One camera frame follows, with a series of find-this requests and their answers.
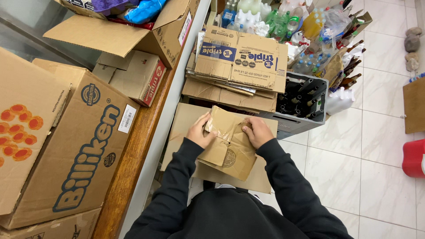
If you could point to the person's right hand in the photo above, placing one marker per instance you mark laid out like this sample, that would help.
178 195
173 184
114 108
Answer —
260 132

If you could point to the person's left hand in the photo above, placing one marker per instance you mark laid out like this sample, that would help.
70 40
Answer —
197 132

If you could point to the person's right fingers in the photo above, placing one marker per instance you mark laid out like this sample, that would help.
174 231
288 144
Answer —
249 125

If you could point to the small brown cardboard box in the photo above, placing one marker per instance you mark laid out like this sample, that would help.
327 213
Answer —
229 152

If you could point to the grey crate of dark bottles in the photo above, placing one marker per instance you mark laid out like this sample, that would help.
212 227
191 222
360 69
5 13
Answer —
298 99

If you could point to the stack of flattened cardboard boxes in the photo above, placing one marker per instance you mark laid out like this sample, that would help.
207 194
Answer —
239 63

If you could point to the large plain flat cardboard sheet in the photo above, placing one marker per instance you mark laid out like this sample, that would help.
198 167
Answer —
181 132

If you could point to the person's black sweater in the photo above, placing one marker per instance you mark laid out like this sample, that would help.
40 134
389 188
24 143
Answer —
232 215

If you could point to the white plastic jug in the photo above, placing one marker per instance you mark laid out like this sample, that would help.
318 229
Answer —
339 100

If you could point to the heap of empty plastic bottles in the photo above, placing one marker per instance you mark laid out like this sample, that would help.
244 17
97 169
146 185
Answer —
298 26

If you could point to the small cardboard box red side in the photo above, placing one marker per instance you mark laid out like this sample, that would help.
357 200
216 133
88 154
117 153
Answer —
139 78

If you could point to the wooden counter edge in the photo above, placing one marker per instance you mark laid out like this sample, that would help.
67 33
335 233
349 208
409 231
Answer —
132 159

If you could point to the open cardboard box with goods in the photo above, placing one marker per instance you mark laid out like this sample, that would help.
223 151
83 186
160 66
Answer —
132 30

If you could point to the brown cardboard panel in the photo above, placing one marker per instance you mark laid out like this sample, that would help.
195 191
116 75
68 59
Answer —
415 106

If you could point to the red plastic container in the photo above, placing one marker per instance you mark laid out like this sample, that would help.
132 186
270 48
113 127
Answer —
413 158

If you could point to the large blue-lettered cardboard box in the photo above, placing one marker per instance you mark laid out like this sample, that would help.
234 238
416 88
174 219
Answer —
83 142

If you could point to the grey stone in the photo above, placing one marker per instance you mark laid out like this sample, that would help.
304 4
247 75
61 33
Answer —
412 64
413 31
411 56
412 43

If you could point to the blue-capped clear plastic bottle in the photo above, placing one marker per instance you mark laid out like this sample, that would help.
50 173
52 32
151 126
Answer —
417 77

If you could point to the plain cardboard box black print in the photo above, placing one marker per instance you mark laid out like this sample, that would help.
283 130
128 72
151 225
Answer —
56 227

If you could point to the cardboard box with orange print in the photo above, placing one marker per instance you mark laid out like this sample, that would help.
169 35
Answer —
23 126

